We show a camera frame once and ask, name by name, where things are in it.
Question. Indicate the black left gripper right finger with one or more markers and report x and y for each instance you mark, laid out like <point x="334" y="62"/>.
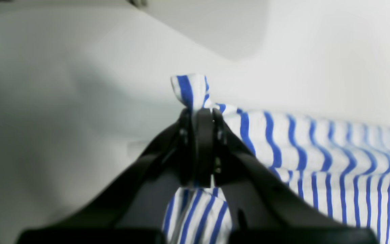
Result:
<point x="263" y="209"/>

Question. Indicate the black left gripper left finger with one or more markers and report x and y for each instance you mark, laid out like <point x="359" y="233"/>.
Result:
<point x="134" y="204"/>

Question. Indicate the blue white striped T-shirt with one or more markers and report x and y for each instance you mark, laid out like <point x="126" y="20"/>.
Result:
<point x="340" y="168"/>

